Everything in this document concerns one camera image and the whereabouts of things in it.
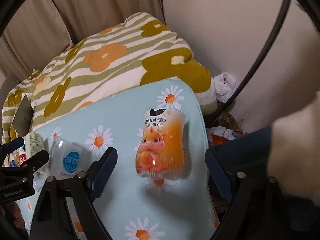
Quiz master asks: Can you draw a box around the white blue-label plastic cup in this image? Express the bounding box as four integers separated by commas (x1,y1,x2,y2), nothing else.
47,136,82,180

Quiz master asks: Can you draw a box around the light blue daisy tablecloth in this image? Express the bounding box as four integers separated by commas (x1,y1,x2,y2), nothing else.
15,77,221,240

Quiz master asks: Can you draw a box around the striped floral quilt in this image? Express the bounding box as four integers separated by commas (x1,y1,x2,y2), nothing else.
2,11,218,144

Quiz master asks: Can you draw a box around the dark blue trouser leg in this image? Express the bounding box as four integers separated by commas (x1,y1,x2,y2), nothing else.
210,126,272,177

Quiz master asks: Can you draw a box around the red-label clear bottle cup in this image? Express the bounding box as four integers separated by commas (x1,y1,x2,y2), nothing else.
14,146,27,166

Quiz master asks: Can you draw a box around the cream green-label bottle cup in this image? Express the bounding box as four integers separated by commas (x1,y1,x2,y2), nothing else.
24,132,44,159

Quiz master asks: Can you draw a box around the white plastic bag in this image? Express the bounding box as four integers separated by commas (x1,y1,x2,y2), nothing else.
213,72,236,103

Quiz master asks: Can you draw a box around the grey cardboard piece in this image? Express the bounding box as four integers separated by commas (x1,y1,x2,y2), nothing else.
12,95,34,137

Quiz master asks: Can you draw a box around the red and white bag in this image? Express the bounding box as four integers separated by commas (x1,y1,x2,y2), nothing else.
206,126,243,146

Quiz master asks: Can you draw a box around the black curved metal tube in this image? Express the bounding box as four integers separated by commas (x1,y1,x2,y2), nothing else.
221,0,291,111

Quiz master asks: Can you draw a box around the orange dragon plastic cup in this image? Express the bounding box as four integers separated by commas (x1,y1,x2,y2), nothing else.
136,108,185,180

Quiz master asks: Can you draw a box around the beige curtain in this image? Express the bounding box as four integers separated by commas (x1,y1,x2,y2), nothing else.
1,0,163,80

